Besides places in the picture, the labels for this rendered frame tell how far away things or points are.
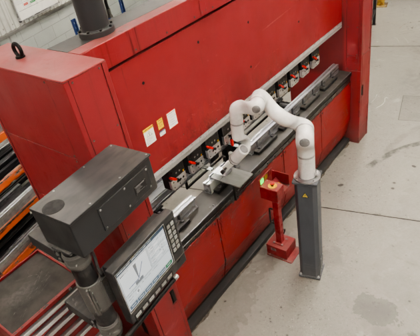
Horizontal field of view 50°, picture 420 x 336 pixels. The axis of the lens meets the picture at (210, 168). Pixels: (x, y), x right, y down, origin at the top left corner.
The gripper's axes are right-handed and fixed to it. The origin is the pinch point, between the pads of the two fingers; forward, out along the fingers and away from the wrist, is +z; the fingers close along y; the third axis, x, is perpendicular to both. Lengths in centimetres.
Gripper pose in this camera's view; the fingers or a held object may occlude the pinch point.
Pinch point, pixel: (224, 169)
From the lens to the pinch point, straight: 339.8
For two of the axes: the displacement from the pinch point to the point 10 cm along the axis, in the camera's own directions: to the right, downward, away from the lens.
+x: 7.2, 6.9, -0.4
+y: -5.6, 5.5, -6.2
